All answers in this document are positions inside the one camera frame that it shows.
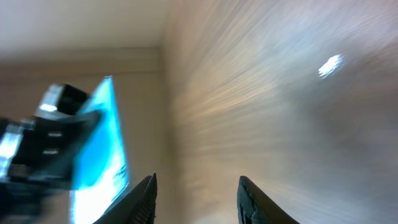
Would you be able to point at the teal screen smartphone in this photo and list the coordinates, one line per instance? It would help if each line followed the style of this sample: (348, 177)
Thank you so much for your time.
(102, 168)

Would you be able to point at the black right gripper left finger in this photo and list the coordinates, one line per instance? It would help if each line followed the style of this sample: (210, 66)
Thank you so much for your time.
(135, 207)

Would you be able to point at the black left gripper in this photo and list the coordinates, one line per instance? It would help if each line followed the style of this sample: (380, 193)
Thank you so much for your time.
(37, 162)

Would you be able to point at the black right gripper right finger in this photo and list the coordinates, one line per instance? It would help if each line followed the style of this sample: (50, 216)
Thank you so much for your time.
(255, 207)

